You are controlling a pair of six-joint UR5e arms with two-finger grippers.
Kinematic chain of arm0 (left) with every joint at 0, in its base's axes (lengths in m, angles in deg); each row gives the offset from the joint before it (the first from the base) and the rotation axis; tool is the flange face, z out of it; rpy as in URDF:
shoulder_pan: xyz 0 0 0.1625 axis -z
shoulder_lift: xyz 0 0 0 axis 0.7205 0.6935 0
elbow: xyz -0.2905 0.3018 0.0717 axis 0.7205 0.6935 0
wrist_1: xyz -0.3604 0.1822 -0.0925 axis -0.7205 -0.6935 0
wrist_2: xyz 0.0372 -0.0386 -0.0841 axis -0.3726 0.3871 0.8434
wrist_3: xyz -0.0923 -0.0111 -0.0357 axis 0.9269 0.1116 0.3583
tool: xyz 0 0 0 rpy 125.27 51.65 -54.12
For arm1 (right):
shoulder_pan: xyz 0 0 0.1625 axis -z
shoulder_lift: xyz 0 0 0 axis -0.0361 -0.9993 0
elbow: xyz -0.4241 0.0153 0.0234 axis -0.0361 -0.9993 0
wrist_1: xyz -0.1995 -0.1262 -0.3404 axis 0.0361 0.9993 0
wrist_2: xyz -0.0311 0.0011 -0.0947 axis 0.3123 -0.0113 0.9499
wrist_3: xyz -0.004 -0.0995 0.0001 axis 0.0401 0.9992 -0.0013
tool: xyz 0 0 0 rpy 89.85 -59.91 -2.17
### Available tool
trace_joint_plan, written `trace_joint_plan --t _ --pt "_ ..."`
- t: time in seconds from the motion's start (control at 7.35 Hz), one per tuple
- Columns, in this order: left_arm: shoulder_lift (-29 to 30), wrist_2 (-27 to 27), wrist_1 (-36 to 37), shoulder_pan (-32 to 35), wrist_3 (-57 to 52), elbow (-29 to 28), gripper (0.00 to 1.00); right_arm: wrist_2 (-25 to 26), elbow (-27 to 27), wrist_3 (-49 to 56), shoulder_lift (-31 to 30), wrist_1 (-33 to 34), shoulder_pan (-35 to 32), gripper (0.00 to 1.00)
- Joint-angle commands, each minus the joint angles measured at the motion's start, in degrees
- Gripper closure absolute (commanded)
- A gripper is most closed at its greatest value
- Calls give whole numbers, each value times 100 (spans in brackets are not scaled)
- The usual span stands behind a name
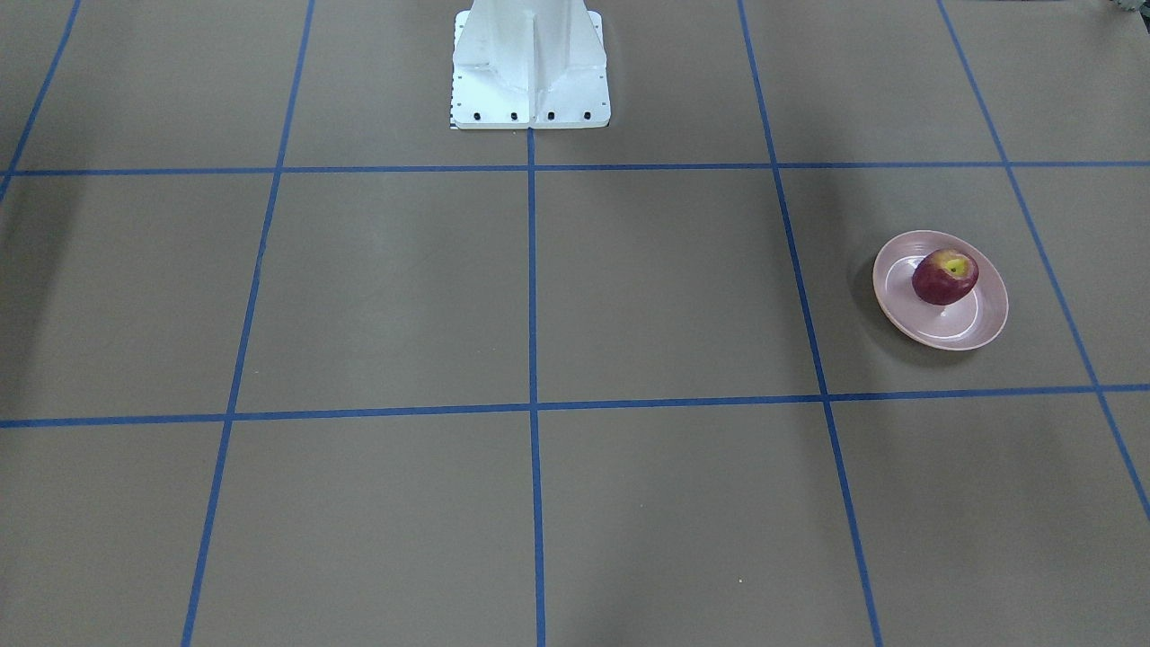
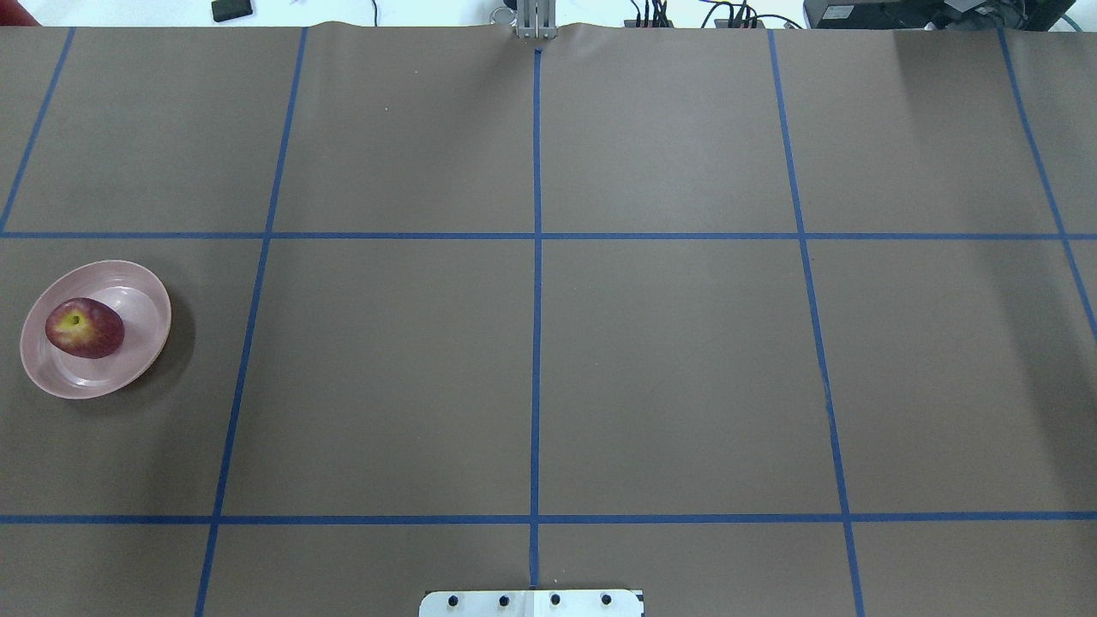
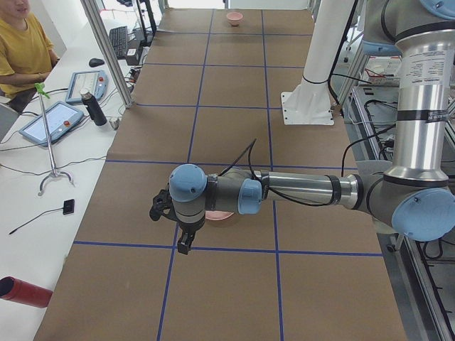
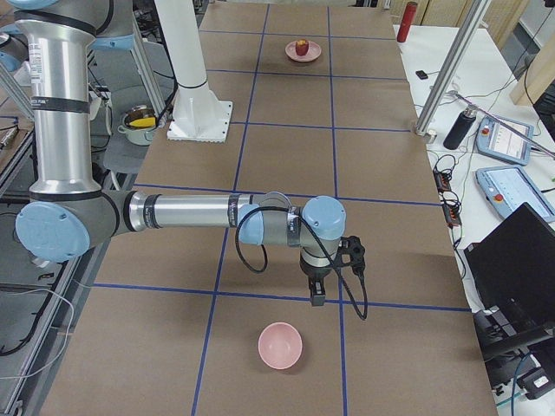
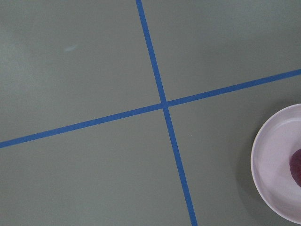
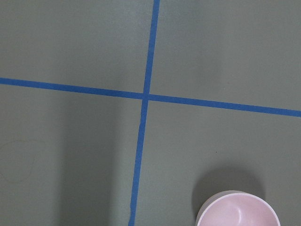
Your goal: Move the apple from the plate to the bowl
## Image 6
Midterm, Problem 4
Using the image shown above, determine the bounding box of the pink bowl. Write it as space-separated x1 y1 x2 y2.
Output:
195 190 280 226

